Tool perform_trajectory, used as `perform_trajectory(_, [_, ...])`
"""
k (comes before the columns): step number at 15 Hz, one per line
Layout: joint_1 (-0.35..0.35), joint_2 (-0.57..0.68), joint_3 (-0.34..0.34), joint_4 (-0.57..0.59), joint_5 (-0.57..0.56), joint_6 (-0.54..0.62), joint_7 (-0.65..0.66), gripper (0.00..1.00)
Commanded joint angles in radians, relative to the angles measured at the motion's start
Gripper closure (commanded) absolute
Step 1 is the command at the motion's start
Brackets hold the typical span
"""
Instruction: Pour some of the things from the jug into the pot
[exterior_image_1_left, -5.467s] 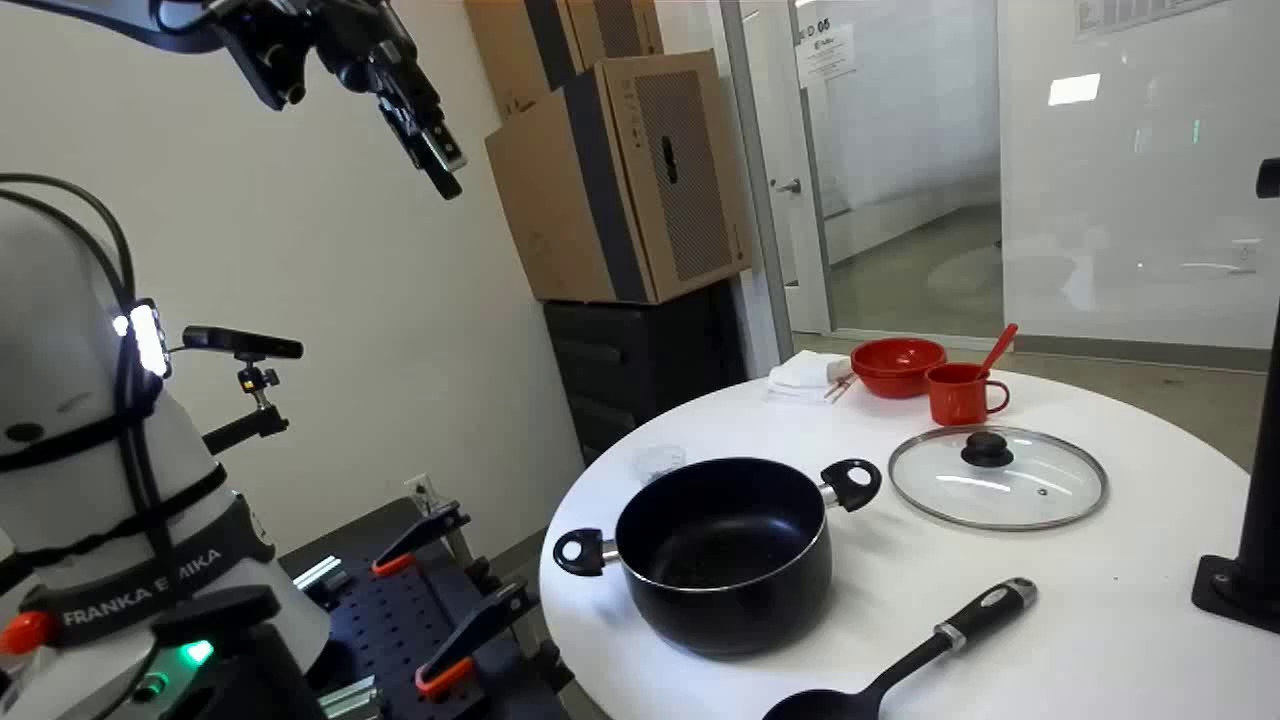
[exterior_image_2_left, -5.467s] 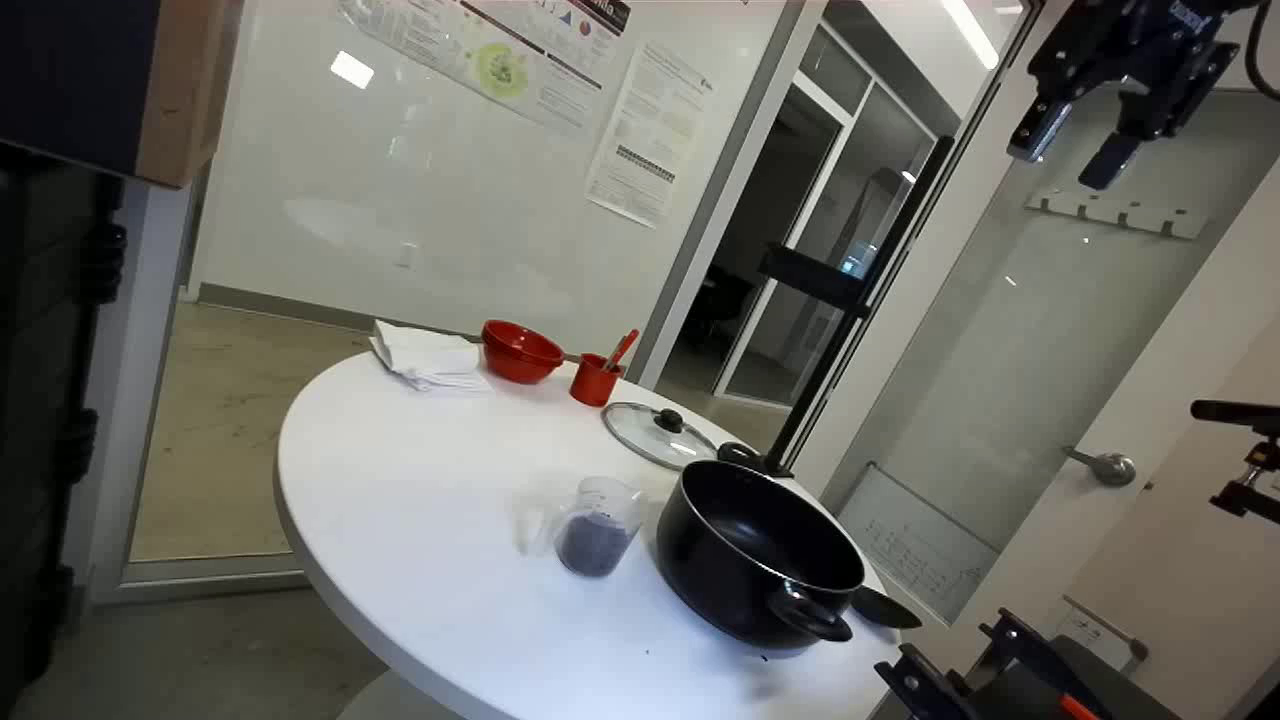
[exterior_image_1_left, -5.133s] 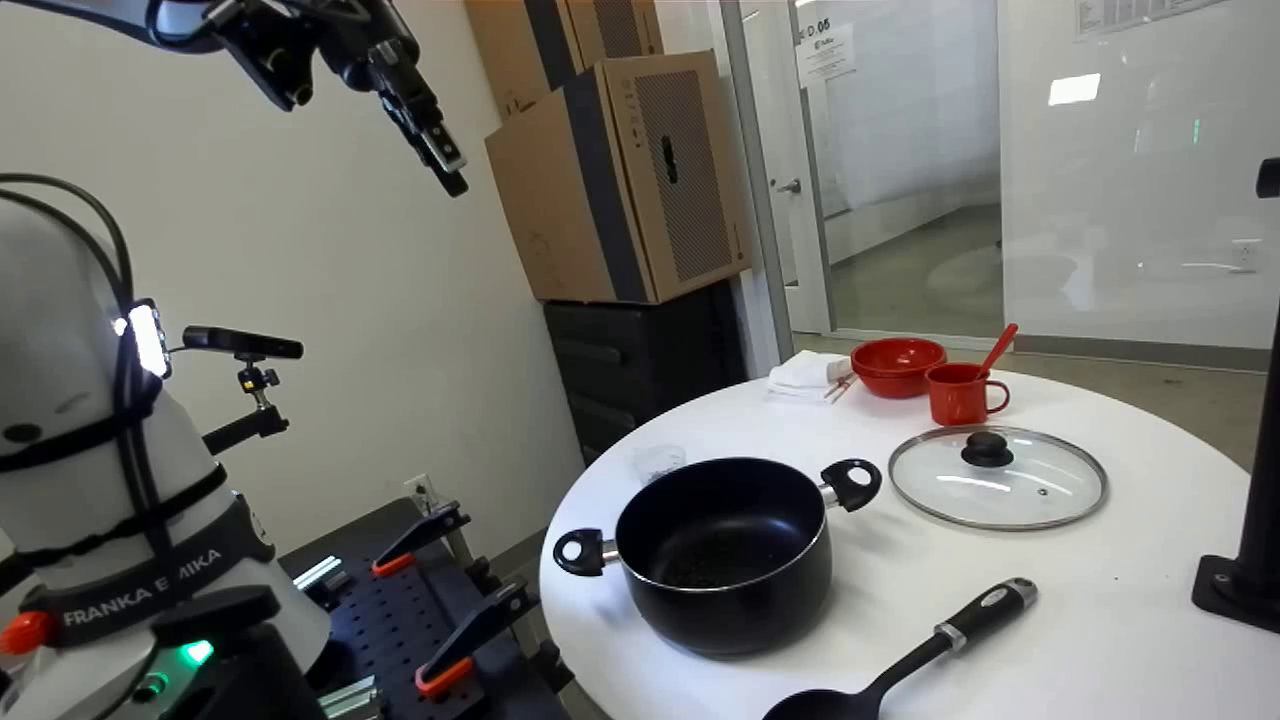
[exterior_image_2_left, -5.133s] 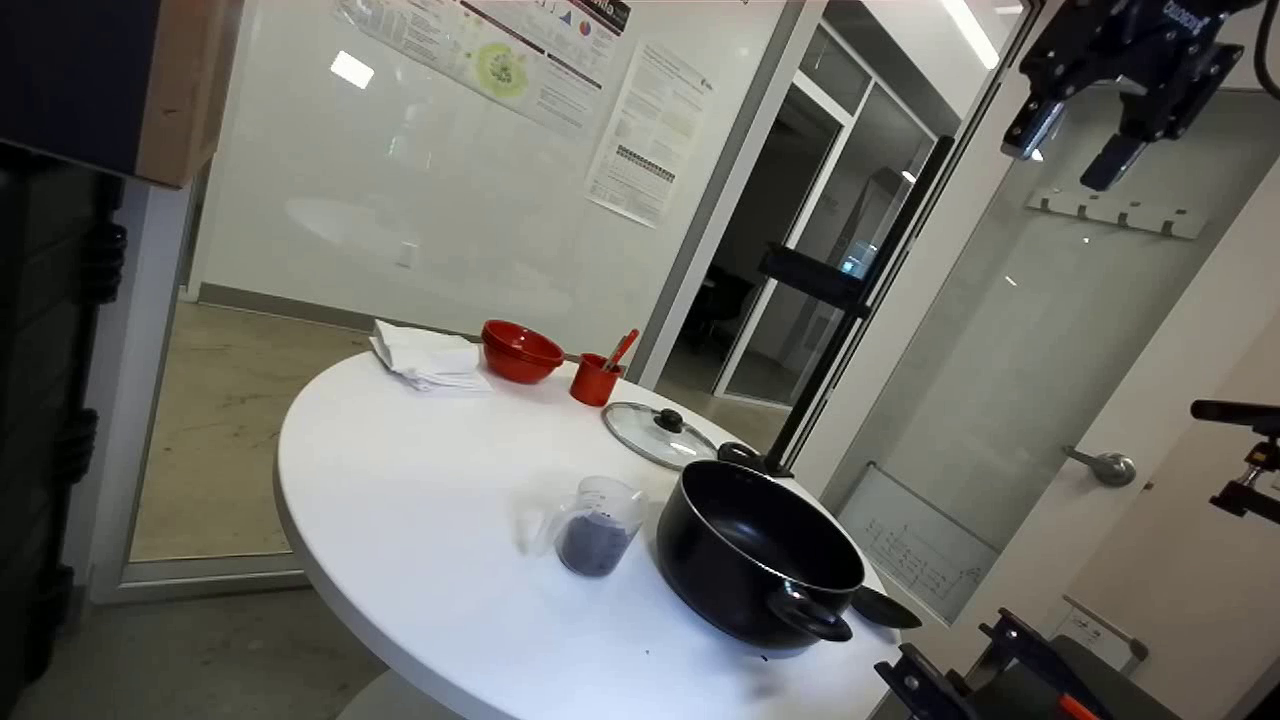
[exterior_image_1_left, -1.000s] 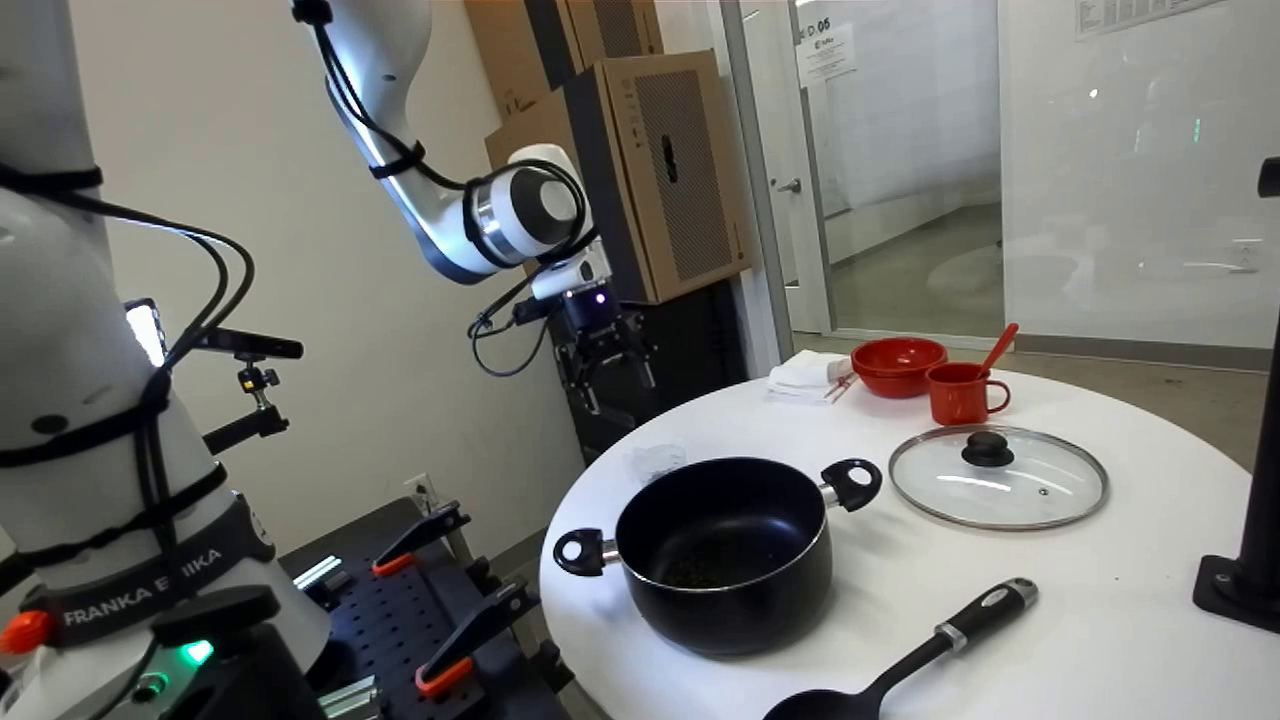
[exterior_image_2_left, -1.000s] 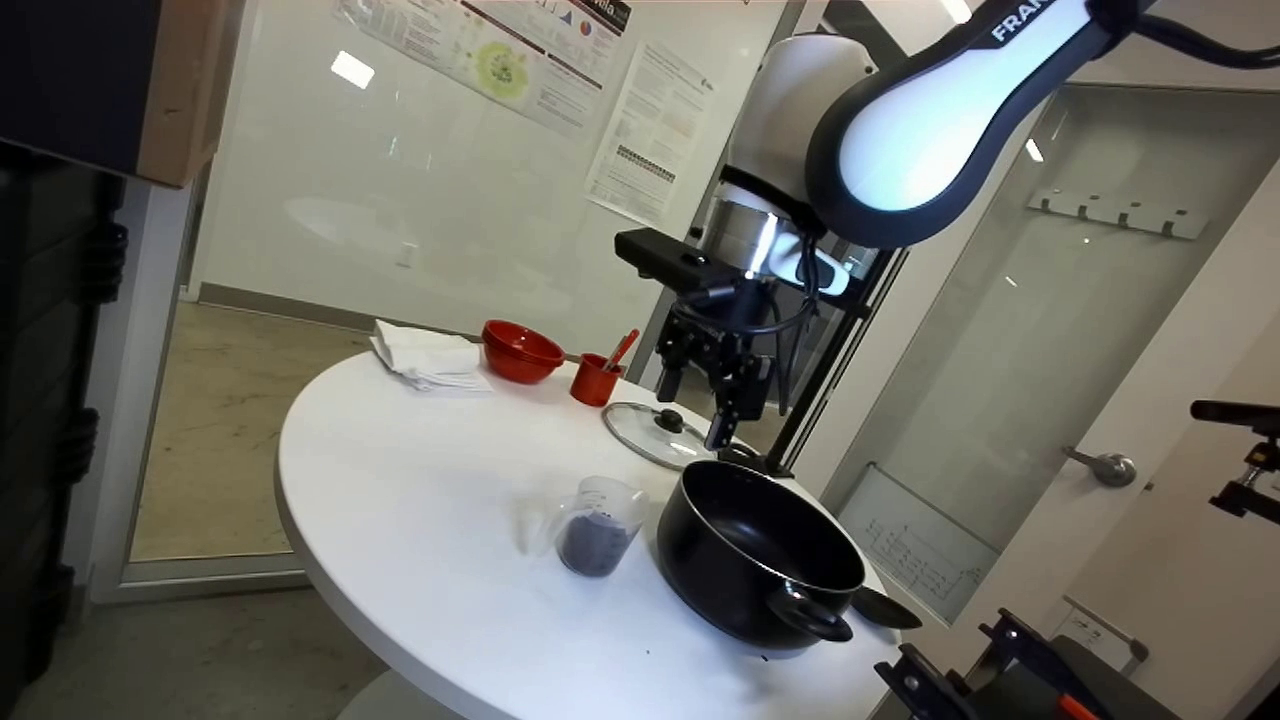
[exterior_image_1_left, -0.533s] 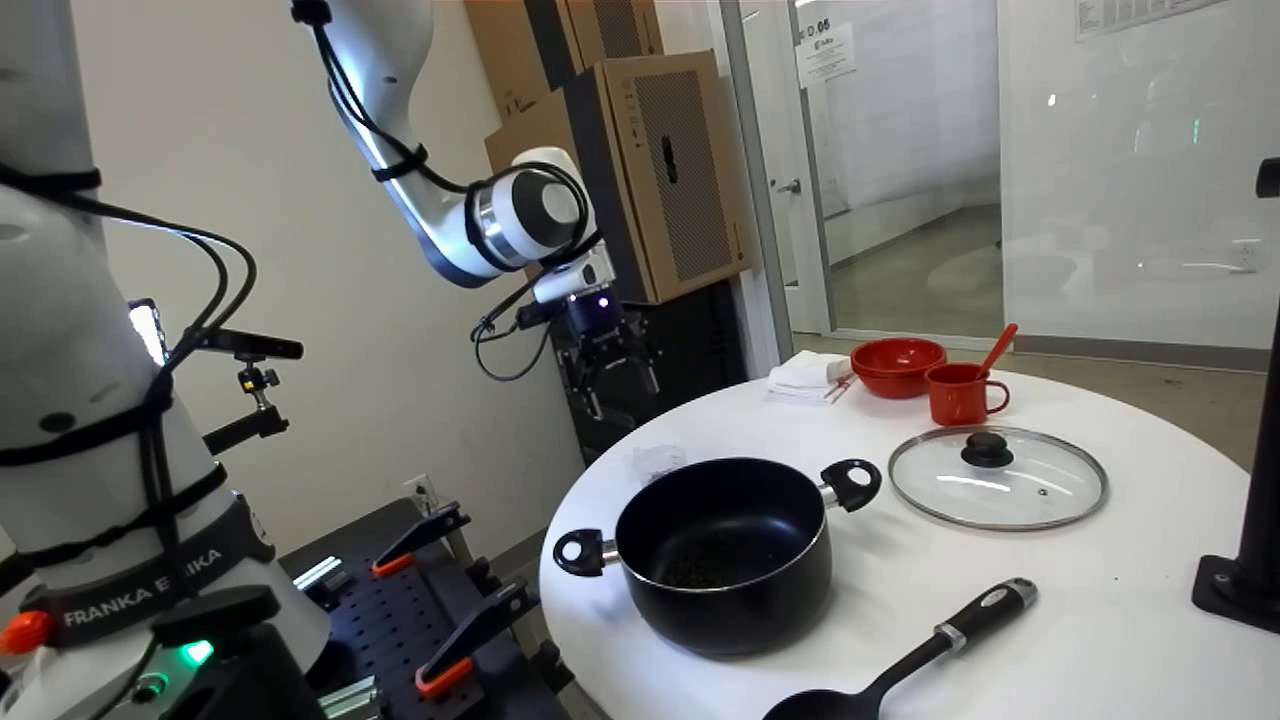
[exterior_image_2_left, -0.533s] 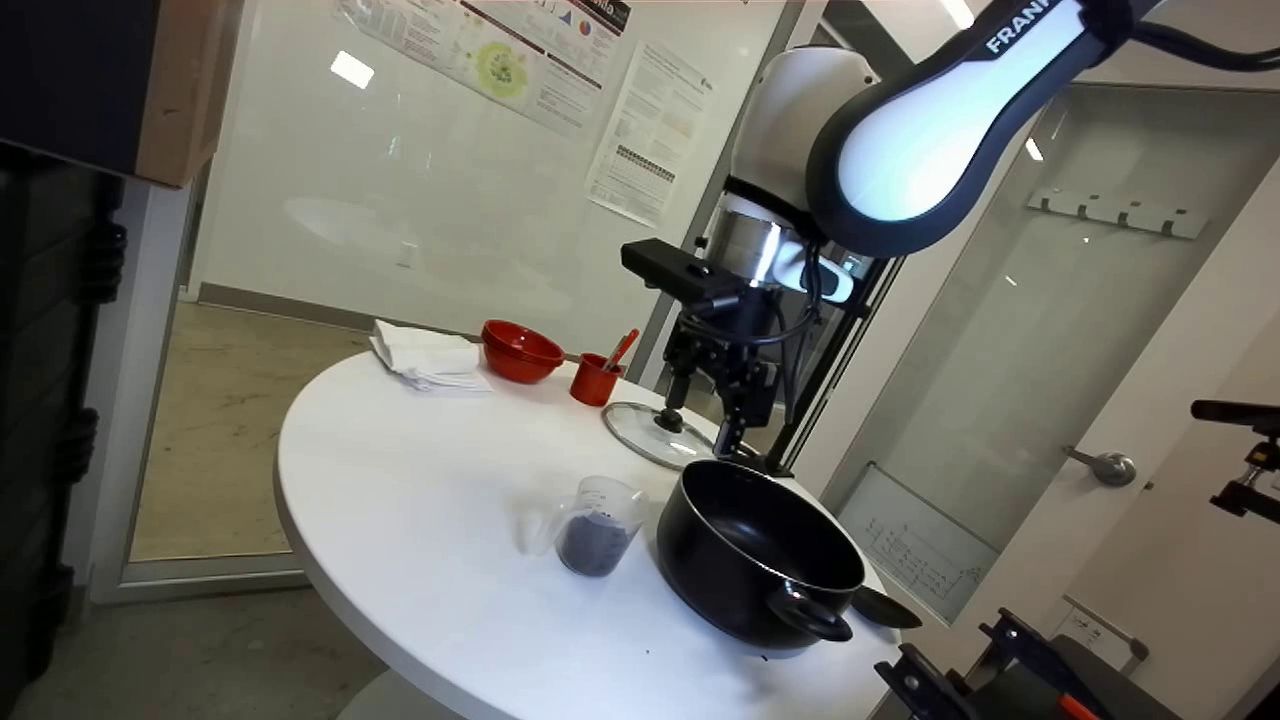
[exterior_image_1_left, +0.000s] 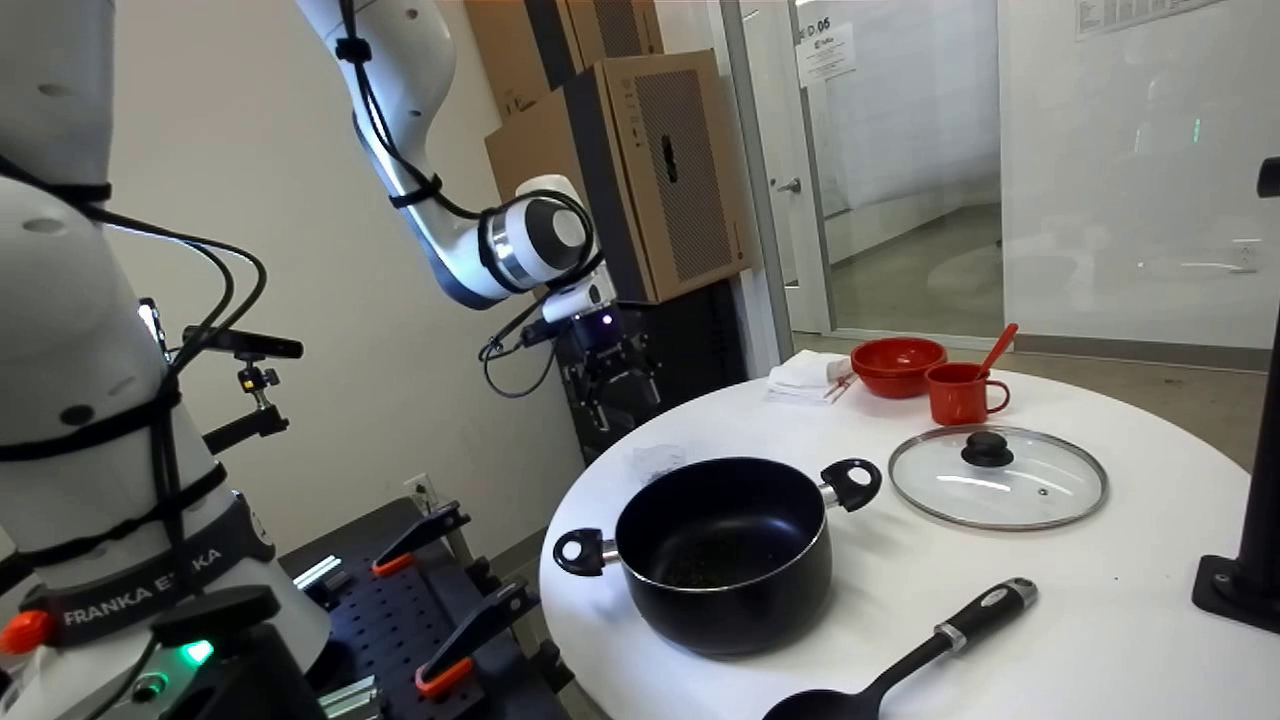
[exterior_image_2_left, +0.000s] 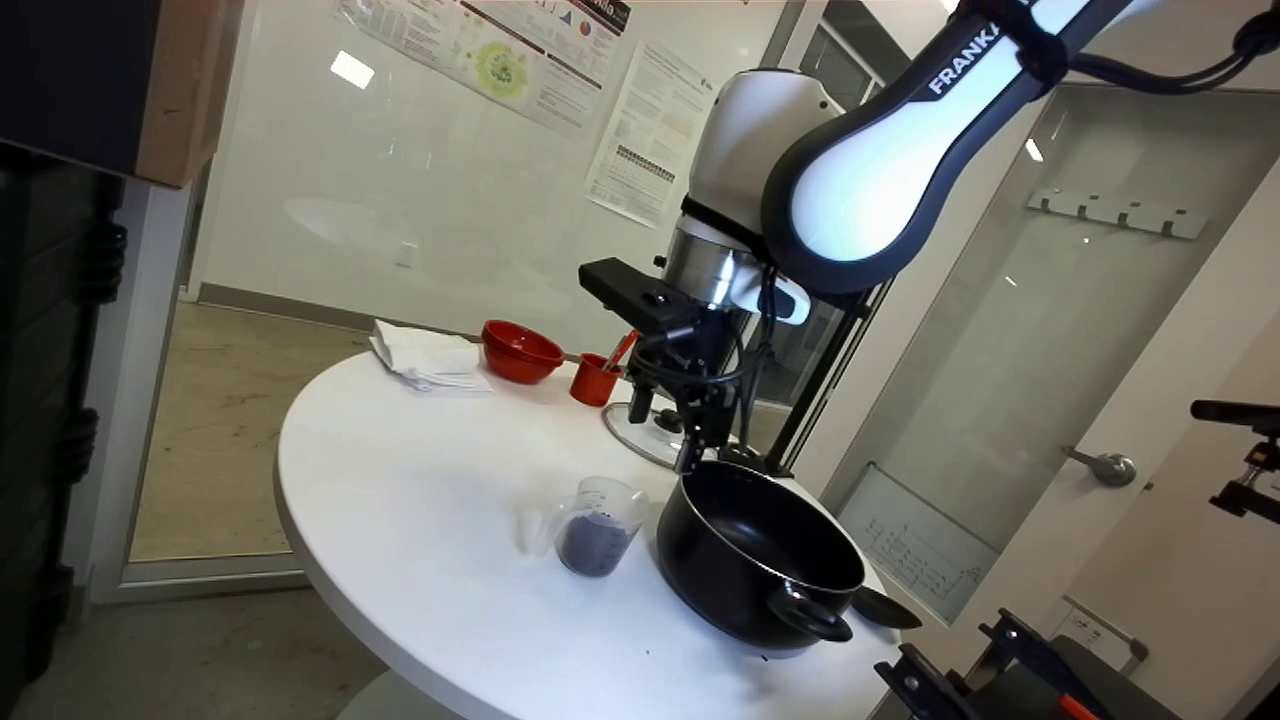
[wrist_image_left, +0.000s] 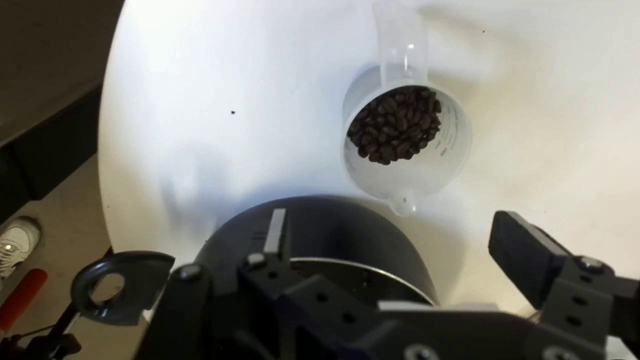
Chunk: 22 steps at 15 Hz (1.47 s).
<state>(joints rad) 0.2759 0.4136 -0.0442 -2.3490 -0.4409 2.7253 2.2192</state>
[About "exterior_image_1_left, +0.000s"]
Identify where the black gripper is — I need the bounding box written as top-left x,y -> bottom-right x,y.
573,302 -> 655,394

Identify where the black computer tower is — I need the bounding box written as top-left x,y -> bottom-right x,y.
552,280 -> 751,465

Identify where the white paper napkin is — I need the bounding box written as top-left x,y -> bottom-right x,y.
771,347 -> 864,402

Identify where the small brown cardboard box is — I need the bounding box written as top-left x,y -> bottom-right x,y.
480,88 -> 591,203

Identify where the red bowl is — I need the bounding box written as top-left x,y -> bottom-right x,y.
847,337 -> 952,402

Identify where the blue perforated workbench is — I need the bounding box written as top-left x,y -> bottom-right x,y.
270,494 -> 573,720

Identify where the red mug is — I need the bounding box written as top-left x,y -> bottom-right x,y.
925,360 -> 1014,431

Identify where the white paper door sign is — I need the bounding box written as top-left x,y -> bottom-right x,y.
792,14 -> 861,92

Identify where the orange plastic spoon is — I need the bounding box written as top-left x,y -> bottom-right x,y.
976,321 -> 1023,379

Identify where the black plastic ladle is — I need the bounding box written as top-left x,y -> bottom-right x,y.
759,573 -> 1045,720

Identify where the glass lid with black knob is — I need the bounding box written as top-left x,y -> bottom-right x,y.
884,423 -> 1110,537

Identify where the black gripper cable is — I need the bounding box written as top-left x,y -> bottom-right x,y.
474,307 -> 568,402

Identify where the large cardboard box with handle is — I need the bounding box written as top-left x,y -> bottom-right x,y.
565,46 -> 759,307

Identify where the grey metal door frame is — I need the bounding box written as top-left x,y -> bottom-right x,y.
717,0 -> 837,382

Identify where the black clamp with orange handle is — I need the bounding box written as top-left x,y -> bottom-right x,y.
411,580 -> 536,704
369,501 -> 471,580

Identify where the black two-handled cooking pot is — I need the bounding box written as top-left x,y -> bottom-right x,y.
547,452 -> 886,656

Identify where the black camera on mount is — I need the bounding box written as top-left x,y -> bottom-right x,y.
174,323 -> 309,456

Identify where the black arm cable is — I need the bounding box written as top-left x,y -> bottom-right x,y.
76,194 -> 270,373

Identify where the white wall poster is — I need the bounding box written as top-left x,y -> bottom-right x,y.
1077,0 -> 1223,31

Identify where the black camera stand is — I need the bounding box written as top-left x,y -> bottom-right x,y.
1188,155 -> 1280,637

